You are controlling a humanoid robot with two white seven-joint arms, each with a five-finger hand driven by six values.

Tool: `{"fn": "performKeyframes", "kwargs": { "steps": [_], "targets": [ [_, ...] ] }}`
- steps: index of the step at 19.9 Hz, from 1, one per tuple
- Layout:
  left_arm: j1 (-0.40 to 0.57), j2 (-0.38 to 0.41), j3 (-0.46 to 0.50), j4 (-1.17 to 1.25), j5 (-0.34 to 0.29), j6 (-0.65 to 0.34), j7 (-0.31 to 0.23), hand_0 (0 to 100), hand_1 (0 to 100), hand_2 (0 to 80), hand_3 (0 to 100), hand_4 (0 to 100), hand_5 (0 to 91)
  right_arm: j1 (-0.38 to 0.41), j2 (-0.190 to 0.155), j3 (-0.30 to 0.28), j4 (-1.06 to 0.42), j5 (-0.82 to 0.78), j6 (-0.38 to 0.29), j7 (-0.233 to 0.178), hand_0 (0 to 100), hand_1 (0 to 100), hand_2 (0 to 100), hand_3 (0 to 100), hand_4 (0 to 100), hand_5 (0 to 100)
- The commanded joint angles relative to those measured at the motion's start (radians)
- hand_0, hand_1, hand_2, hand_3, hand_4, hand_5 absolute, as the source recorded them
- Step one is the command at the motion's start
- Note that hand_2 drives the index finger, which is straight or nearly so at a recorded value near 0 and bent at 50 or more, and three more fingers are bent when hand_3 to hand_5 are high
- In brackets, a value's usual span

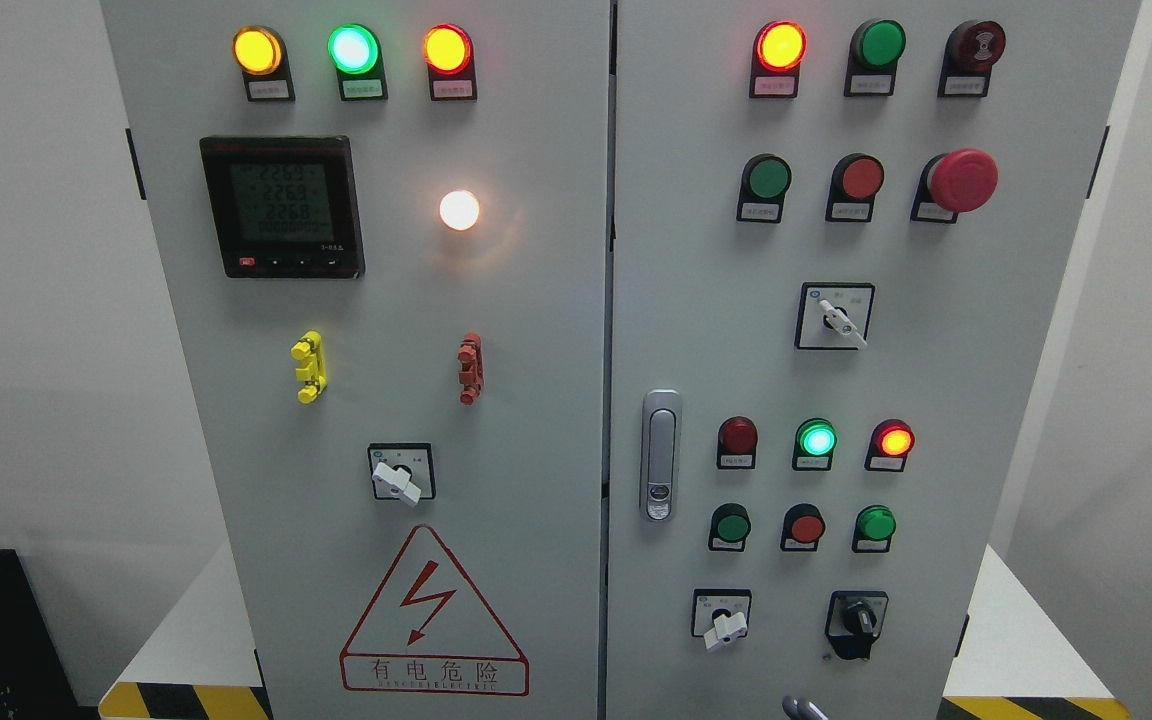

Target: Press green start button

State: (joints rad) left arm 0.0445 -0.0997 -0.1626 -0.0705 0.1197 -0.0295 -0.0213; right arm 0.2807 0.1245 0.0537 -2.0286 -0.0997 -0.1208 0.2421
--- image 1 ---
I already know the white platform with hazard stripes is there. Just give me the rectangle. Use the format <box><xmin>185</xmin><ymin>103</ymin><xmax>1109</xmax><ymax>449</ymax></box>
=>
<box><xmin>99</xmin><ymin>544</ymin><xmax>1130</xmax><ymax>719</ymax></box>

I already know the white indicator light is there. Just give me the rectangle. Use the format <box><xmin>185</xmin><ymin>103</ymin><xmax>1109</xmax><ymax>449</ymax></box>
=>
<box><xmin>438</xmin><ymin>190</ymin><xmax>482</xmax><ymax>232</ymax></box>

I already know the red indicator light lower left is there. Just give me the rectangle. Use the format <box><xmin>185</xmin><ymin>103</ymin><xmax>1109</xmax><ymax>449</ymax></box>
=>
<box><xmin>717</xmin><ymin>416</ymin><xmax>758</xmax><ymax>470</ymax></box>

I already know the red emergency stop button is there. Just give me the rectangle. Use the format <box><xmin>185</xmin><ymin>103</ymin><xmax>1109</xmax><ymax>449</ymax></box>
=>
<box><xmin>910</xmin><ymin>149</ymin><xmax>998</xmax><ymax>223</ymax></box>

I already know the red push button lower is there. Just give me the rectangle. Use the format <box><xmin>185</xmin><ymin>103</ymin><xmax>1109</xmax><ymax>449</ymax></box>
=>
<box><xmin>780</xmin><ymin>503</ymin><xmax>826</xmax><ymax>552</ymax></box>

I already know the upper right selector switch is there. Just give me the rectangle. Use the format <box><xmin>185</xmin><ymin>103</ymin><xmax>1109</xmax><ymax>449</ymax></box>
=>
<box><xmin>795</xmin><ymin>282</ymin><xmax>876</xmax><ymax>350</ymax></box>

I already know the grey right cabinet door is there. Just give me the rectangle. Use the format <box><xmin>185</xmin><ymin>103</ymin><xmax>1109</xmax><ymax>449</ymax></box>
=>
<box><xmin>605</xmin><ymin>1</ymin><xmax>1140</xmax><ymax>719</ymax></box>

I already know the green start push button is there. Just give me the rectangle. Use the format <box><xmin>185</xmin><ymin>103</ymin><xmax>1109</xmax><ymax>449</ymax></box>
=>
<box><xmin>708</xmin><ymin>503</ymin><xmax>753</xmax><ymax>552</ymax></box>

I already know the silver door handle lock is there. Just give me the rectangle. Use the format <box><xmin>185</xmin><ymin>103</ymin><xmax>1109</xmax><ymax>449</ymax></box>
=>
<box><xmin>641</xmin><ymin>389</ymin><xmax>682</xmax><ymax>521</ymax></box>

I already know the black digital power meter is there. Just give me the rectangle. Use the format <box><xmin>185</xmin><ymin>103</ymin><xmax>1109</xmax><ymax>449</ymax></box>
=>
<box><xmin>198</xmin><ymin>135</ymin><xmax>366</xmax><ymax>279</ymax></box>

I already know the green indicator light lower middle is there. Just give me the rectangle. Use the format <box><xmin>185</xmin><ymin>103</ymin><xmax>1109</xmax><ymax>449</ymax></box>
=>
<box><xmin>791</xmin><ymin>418</ymin><xmax>838</xmax><ymax>471</ymax></box>

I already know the red electric hazard warning sticker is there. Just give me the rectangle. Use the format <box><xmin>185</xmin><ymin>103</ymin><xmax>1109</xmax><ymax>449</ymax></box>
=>
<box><xmin>339</xmin><ymin>524</ymin><xmax>530</xmax><ymax>696</ymax></box>

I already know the green push button upper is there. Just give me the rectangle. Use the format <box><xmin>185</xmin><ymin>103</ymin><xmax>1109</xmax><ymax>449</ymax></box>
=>
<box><xmin>736</xmin><ymin>152</ymin><xmax>791</xmax><ymax>223</ymax></box>

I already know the green indicator light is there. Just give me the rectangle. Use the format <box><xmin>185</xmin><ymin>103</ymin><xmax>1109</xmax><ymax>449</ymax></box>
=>
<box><xmin>791</xmin><ymin>418</ymin><xmax>838</xmax><ymax>471</ymax></box>
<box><xmin>326</xmin><ymin>23</ymin><xmax>388</xmax><ymax>101</ymax></box>

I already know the green indicator light top left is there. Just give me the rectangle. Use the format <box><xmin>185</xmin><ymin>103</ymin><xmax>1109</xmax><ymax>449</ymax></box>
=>
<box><xmin>326</xmin><ymin>23</ymin><xmax>388</xmax><ymax>101</ymax></box>

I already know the green push button lower right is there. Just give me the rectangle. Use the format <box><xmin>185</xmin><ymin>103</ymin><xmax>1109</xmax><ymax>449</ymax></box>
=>
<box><xmin>851</xmin><ymin>503</ymin><xmax>897</xmax><ymax>553</ymax></box>

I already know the red push button upper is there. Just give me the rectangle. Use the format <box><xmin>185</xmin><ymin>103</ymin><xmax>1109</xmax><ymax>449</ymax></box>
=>
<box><xmin>826</xmin><ymin>152</ymin><xmax>884</xmax><ymax>223</ymax></box>

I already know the lower white selector switch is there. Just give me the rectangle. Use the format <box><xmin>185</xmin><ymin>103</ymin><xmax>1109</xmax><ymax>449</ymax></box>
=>
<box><xmin>691</xmin><ymin>588</ymin><xmax>753</xmax><ymax>653</ymax></box>

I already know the left door selector switch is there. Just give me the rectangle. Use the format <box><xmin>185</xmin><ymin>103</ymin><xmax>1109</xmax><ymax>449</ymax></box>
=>
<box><xmin>367</xmin><ymin>442</ymin><xmax>435</xmax><ymax>507</ymax></box>

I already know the red terminal connector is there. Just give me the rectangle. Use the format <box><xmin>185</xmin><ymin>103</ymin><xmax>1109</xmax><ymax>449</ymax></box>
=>
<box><xmin>457</xmin><ymin>332</ymin><xmax>484</xmax><ymax>406</ymax></box>

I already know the green lamp top right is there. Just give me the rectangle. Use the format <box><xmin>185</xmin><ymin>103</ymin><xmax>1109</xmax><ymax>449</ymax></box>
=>
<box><xmin>844</xmin><ymin>18</ymin><xmax>908</xmax><ymax>97</ymax></box>

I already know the red push button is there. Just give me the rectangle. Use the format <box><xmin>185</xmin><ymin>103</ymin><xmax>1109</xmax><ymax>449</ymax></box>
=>
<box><xmin>780</xmin><ymin>503</ymin><xmax>826</xmax><ymax>552</ymax></box>
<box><xmin>826</xmin><ymin>152</ymin><xmax>884</xmax><ymax>223</ymax></box>

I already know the yellow indicator light top left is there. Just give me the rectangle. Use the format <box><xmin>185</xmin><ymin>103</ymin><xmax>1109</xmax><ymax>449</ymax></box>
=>
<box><xmin>232</xmin><ymin>26</ymin><xmax>294</xmax><ymax>103</ymax></box>

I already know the red indicator light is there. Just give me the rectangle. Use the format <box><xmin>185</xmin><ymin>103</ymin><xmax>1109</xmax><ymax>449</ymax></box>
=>
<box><xmin>865</xmin><ymin>419</ymin><xmax>915</xmax><ymax>473</ymax></box>
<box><xmin>748</xmin><ymin>18</ymin><xmax>806</xmax><ymax>99</ymax></box>
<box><xmin>422</xmin><ymin>23</ymin><xmax>477</xmax><ymax>101</ymax></box>
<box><xmin>717</xmin><ymin>416</ymin><xmax>758</xmax><ymax>470</ymax></box>

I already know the red indicator light top left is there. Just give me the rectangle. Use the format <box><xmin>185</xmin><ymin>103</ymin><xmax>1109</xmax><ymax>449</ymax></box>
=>
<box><xmin>422</xmin><ymin>23</ymin><xmax>477</xmax><ymax>101</ymax></box>

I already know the red indicator light top right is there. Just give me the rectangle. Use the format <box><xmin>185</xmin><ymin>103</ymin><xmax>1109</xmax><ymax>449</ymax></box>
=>
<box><xmin>748</xmin><ymin>18</ymin><xmax>806</xmax><ymax>99</ymax></box>

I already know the dark red buzzer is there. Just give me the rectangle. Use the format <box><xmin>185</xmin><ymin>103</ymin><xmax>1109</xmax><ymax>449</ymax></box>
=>
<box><xmin>938</xmin><ymin>20</ymin><xmax>1006</xmax><ymax>97</ymax></box>

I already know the red indicator light lower right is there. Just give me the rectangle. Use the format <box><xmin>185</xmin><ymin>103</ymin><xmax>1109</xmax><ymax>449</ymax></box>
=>
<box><xmin>865</xmin><ymin>419</ymin><xmax>915</xmax><ymax>473</ymax></box>

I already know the yellow terminal connector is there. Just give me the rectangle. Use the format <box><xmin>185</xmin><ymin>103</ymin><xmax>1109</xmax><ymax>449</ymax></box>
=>
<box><xmin>291</xmin><ymin>331</ymin><xmax>328</xmax><ymax>406</ymax></box>

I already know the grey cabinet door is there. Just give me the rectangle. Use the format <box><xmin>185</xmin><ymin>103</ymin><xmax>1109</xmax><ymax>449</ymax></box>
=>
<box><xmin>605</xmin><ymin>1</ymin><xmax>1140</xmax><ymax>719</ymax></box>
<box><xmin>101</xmin><ymin>1</ymin><xmax>611</xmax><ymax>719</ymax></box>

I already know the grey left cabinet door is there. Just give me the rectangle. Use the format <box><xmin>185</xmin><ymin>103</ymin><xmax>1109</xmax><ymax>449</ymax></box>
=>
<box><xmin>101</xmin><ymin>1</ymin><xmax>611</xmax><ymax>719</ymax></box>

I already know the black knob selector switch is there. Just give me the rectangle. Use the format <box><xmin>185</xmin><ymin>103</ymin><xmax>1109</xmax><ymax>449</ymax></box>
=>
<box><xmin>826</xmin><ymin>591</ymin><xmax>890</xmax><ymax>660</ymax></box>

